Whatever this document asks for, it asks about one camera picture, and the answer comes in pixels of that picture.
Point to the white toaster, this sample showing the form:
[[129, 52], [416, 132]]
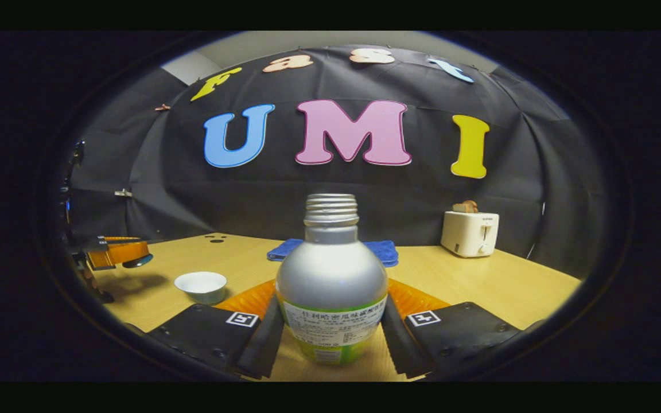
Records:
[[465, 232]]

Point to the silver water bottle green label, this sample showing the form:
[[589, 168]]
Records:
[[330, 269]]

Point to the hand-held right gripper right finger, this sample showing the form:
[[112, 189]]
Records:
[[399, 344]]

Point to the teal teacup white inside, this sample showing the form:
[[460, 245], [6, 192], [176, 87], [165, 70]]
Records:
[[200, 283]]

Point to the blue towel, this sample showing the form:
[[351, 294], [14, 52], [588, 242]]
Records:
[[385, 251]]

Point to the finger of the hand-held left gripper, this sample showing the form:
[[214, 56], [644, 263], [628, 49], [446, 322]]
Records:
[[118, 238], [124, 253]]

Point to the teal teacup lid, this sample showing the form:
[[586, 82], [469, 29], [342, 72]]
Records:
[[140, 262]]

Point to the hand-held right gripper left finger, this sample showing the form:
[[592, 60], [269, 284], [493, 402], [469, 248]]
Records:
[[264, 344]]

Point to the bread slice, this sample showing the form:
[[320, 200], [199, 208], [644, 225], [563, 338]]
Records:
[[465, 207]]

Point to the white clamp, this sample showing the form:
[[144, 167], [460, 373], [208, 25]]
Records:
[[123, 193]]

